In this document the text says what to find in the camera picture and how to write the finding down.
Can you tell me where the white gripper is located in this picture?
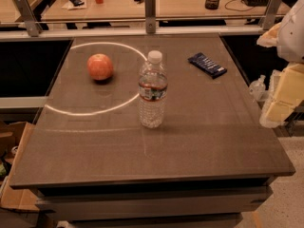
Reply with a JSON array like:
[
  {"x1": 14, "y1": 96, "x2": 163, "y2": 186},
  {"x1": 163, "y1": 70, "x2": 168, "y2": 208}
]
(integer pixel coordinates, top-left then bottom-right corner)
[{"x1": 256, "y1": 0, "x2": 304, "y2": 128}]

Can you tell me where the clear plastic water bottle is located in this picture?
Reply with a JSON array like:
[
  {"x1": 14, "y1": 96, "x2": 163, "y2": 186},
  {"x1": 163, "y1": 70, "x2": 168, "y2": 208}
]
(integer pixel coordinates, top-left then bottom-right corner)
[{"x1": 139, "y1": 50, "x2": 168, "y2": 128}]

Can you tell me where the small clear sanitizer bottle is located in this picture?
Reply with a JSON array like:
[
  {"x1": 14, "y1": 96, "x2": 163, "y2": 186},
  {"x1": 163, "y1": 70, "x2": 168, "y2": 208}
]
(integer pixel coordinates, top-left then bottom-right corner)
[{"x1": 249, "y1": 75, "x2": 266, "y2": 101}]

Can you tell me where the dark blue snack bar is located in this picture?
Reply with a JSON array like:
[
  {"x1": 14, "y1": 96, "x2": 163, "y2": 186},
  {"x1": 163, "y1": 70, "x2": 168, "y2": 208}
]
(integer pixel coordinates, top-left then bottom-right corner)
[{"x1": 188, "y1": 52, "x2": 227, "y2": 79}]

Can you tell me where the black mesh cup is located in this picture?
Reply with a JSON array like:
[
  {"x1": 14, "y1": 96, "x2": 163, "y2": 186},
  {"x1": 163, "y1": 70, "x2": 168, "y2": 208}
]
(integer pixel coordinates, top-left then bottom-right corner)
[{"x1": 205, "y1": 0, "x2": 220, "y2": 10}]

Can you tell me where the red apple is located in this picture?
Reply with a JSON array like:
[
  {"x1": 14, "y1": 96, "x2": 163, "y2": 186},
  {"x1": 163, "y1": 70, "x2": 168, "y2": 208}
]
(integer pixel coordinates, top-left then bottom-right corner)
[{"x1": 86, "y1": 53, "x2": 114, "y2": 81}]

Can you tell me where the cardboard box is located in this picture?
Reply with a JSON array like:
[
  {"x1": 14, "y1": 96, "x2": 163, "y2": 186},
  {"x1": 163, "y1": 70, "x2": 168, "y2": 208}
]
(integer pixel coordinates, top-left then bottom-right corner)
[{"x1": 0, "y1": 122, "x2": 39, "y2": 213}]

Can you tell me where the metal rail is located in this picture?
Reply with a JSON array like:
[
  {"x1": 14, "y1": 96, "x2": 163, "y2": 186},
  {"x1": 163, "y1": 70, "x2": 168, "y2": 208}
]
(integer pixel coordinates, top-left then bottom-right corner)
[{"x1": 0, "y1": 25, "x2": 264, "y2": 41}]

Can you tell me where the right metal bracket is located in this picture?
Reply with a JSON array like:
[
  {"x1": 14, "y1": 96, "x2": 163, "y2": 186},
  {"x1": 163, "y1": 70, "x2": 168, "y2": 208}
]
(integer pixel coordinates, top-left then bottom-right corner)
[{"x1": 259, "y1": 0, "x2": 282, "y2": 30}]

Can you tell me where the metal bracket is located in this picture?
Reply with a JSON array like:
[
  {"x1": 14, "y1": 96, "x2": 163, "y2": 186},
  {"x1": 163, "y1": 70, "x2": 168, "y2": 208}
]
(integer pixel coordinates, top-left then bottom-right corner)
[
  {"x1": 259, "y1": 0, "x2": 282, "y2": 30},
  {"x1": 144, "y1": 0, "x2": 156, "y2": 33},
  {"x1": 13, "y1": 0, "x2": 42, "y2": 37}
]

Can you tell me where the black cable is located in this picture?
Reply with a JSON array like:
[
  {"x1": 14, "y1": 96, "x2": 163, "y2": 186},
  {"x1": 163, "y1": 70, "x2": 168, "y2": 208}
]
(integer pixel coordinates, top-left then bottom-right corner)
[{"x1": 224, "y1": 0, "x2": 257, "y2": 12}]

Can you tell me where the middle metal bracket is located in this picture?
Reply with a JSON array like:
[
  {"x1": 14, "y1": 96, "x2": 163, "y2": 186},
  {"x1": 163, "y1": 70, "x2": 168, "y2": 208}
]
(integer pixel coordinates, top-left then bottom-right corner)
[{"x1": 144, "y1": 0, "x2": 156, "y2": 33}]

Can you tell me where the left metal bracket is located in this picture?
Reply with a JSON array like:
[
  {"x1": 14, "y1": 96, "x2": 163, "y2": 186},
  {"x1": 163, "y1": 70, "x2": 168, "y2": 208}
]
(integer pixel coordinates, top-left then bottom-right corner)
[{"x1": 13, "y1": 0, "x2": 42, "y2": 37}]

